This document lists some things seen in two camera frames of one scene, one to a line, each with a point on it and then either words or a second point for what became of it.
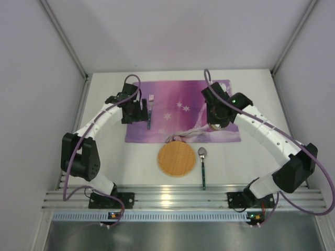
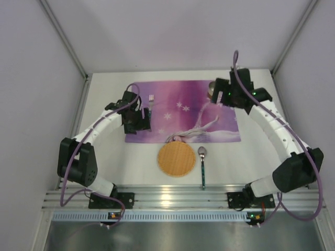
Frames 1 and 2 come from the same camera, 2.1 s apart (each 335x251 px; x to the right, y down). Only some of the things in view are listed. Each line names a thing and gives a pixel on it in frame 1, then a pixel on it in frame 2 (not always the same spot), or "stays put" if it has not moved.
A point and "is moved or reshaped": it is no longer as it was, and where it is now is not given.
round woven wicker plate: (177, 159) stays put
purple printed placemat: (178, 114) stays put
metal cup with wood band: (215, 126) is moved or reshaped
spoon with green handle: (202, 152) stays put
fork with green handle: (151, 102) stays put
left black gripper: (143, 111) -> (138, 123)
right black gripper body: (217, 123) -> (220, 90)
